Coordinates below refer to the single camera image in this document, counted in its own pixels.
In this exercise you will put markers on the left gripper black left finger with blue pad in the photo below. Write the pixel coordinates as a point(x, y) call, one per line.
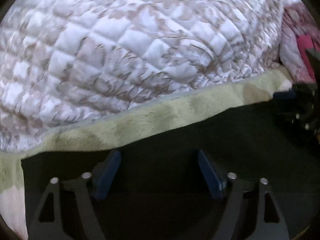
point(65, 210)

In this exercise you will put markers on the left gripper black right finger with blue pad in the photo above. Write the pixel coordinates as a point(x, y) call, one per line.
point(248, 209)

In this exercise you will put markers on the black pants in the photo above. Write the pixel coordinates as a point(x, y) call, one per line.
point(159, 191)

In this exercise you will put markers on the floral fleece blanket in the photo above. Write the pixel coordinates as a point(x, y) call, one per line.
point(151, 118)

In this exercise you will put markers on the pink floral rolled comforter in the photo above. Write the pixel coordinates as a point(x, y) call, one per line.
point(299, 33)

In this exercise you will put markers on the quilted white beige bedspread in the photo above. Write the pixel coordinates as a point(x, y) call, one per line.
point(67, 61)

